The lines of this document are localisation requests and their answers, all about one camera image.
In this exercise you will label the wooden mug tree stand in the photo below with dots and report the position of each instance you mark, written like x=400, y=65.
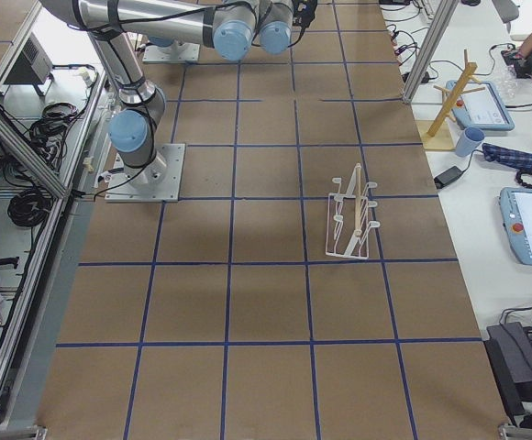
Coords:
x=435, y=135

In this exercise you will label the blue teach pendant far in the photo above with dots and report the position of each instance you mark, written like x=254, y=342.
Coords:
x=481, y=106

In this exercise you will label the black power adapter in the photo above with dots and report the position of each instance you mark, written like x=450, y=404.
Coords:
x=447, y=177

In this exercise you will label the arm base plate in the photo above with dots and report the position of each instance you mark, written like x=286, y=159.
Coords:
x=175, y=54
x=159, y=181

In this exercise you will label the blue plaid cloth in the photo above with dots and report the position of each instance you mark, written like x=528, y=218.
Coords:
x=515, y=159

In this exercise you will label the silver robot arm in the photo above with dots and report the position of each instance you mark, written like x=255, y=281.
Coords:
x=230, y=28

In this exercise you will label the aluminium frame post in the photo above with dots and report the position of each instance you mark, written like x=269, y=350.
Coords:
x=429, y=45

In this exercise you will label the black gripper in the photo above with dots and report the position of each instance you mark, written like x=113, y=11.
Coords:
x=305, y=9

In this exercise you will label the blue cup on desk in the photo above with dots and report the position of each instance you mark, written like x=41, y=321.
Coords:
x=469, y=140

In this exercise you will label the white wire cup rack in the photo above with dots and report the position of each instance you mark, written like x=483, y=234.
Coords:
x=349, y=222

